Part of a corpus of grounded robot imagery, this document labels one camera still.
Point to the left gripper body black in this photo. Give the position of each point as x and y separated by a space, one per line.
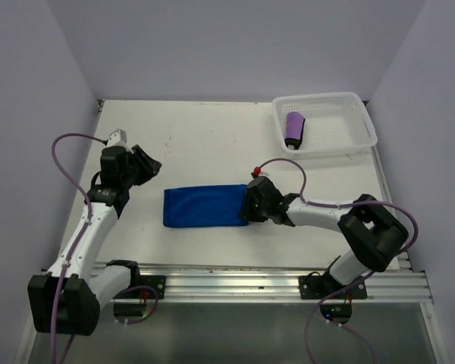
127 178

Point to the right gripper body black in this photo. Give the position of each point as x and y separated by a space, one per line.
254 211

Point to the blue towel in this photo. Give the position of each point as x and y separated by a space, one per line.
204 206

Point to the black purple microfiber towel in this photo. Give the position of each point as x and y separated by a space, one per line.
295 123

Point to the white plastic perforated basket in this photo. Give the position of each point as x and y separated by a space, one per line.
336 124

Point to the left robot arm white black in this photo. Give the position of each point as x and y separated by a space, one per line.
67 299

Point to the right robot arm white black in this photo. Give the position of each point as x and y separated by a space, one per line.
374 235

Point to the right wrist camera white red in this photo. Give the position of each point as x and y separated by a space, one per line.
258 172

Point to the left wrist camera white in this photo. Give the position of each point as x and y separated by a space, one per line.
118 138

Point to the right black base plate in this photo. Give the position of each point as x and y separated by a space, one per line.
314 286

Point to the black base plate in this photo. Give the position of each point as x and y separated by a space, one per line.
314 286
150 287

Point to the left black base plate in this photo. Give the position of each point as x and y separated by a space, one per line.
150 287

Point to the aluminium mounting rail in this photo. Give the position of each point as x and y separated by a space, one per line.
200 284

